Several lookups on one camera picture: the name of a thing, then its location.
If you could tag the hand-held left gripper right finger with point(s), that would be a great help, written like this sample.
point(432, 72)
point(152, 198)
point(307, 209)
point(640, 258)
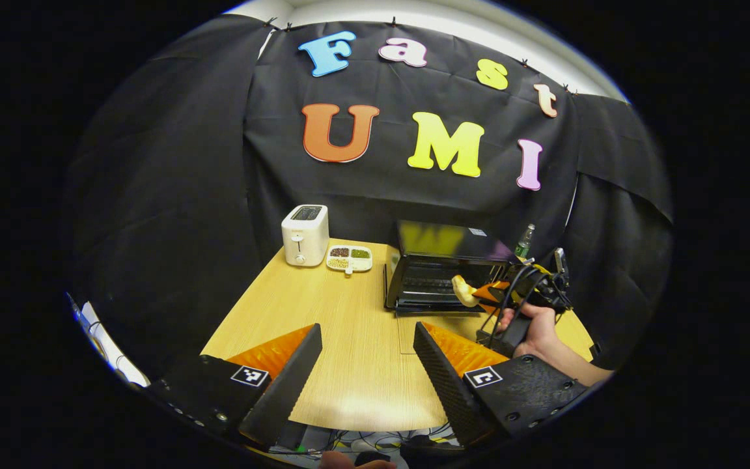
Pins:
point(450, 391)

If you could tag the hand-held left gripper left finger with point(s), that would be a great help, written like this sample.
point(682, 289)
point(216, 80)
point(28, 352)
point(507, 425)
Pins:
point(290, 384)

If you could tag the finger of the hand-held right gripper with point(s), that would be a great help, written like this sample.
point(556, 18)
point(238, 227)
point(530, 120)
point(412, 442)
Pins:
point(500, 285)
point(489, 301)

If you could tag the golden croissant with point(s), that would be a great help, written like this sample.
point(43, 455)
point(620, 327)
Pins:
point(463, 291)

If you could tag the black electric oven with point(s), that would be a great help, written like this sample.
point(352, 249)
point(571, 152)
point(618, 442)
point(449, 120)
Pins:
point(446, 241)

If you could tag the clear plastic bottle green label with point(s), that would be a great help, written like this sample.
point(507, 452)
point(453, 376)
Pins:
point(525, 242)

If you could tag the white divided dish with beans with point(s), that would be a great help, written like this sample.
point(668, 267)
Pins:
point(349, 258)

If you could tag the white toaster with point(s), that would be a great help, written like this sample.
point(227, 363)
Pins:
point(305, 238)

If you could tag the white panel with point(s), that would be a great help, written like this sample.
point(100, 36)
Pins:
point(111, 345)

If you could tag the black backdrop cloth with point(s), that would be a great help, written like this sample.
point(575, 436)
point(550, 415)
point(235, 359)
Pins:
point(166, 163)

